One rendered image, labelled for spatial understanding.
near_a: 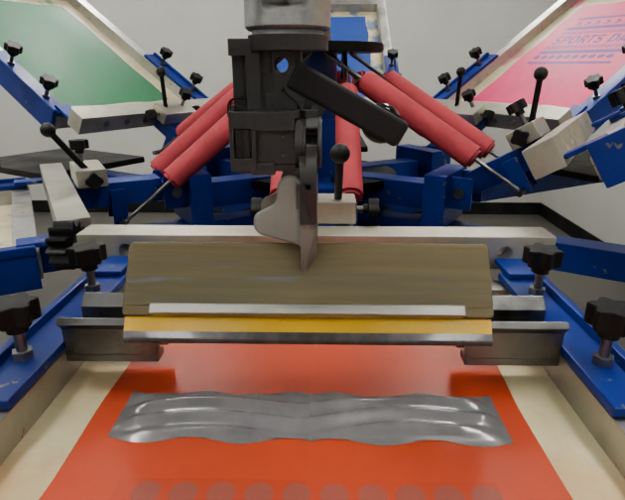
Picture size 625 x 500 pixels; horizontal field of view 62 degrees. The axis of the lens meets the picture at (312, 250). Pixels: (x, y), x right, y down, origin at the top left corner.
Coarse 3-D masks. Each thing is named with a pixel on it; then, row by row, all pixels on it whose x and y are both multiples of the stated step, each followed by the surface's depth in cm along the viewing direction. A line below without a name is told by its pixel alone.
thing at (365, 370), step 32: (320, 352) 60; (352, 352) 60; (384, 352) 60; (416, 352) 60; (448, 352) 60; (320, 384) 54; (352, 384) 54; (384, 384) 54; (416, 384) 54; (448, 384) 54; (480, 384) 54; (512, 416) 49; (320, 448) 45; (352, 448) 45; (384, 448) 45; (416, 448) 45; (448, 448) 45; (480, 448) 45; (512, 448) 45; (352, 480) 41; (384, 480) 41; (416, 480) 41; (448, 480) 41; (480, 480) 41; (512, 480) 41; (544, 480) 41
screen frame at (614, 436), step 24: (504, 288) 69; (48, 384) 50; (576, 384) 49; (24, 408) 46; (576, 408) 49; (600, 408) 45; (0, 432) 43; (24, 432) 46; (600, 432) 45; (624, 432) 41; (0, 456) 43; (624, 456) 41
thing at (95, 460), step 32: (192, 352) 60; (224, 352) 60; (256, 352) 60; (288, 352) 60; (128, 384) 54; (160, 384) 54; (192, 384) 54; (224, 384) 54; (256, 384) 54; (288, 384) 54; (96, 416) 49; (96, 448) 45; (128, 448) 45; (160, 448) 45; (192, 448) 45; (224, 448) 45; (256, 448) 45; (288, 448) 45; (64, 480) 41; (96, 480) 41
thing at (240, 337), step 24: (144, 336) 50; (168, 336) 50; (192, 336) 50; (216, 336) 50; (240, 336) 50; (264, 336) 50; (288, 336) 50; (312, 336) 50; (336, 336) 50; (360, 336) 50; (384, 336) 50; (408, 336) 50; (432, 336) 50; (456, 336) 50; (480, 336) 49
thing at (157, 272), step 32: (128, 256) 51; (160, 256) 51; (192, 256) 51; (224, 256) 51; (256, 256) 51; (288, 256) 51; (320, 256) 51; (352, 256) 51; (384, 256) 51; (416, 256) 51; (448, 256) 51; (480, 256) 51; (128, 288) 50; (160, 288) 50; (192, 288) 50; (224, 288) 50; (256, 288) 50; (288, 288) 50; (320, 288) 50; (352, 288) 50; (384, 288) 50; (416, 288) 50; (448, 288) 50; (480, 288) 50
